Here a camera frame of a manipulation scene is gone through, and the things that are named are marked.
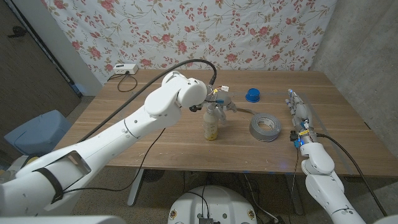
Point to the black door hook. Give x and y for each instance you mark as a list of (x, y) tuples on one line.
[(17, 31)]

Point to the yellow black slipper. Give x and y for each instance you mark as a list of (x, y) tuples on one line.
[(33, 158)]

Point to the blue plastic bin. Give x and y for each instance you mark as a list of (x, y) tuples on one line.
[(37, 130)]

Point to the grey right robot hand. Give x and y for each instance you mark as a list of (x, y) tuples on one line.
[(300, 115)]

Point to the white power adapter box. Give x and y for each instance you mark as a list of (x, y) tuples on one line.
[(125, 68)]

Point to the grey duct tape roll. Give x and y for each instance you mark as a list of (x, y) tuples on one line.
[(258, 133)]

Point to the white table leg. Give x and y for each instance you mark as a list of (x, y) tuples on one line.
[(136, 186), (294, 193)]

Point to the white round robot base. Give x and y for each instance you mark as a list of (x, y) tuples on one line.
[(217, 202)]

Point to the blue bottle cap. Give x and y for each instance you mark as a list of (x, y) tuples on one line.
[(252, 96)]

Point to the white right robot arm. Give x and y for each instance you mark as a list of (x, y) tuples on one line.
[(323, 193)]

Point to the floral backdrop cloth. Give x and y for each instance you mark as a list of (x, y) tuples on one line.
[(186, 31)]

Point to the cream plastic drink bottle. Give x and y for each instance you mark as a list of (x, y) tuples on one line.
[(211, 129)]

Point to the grey sneaker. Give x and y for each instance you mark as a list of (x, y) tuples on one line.
[(6, 175)]

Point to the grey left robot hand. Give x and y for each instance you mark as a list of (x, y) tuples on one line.
[(222, 101)]

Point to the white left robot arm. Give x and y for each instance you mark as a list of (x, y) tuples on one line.
[(124, 130)]

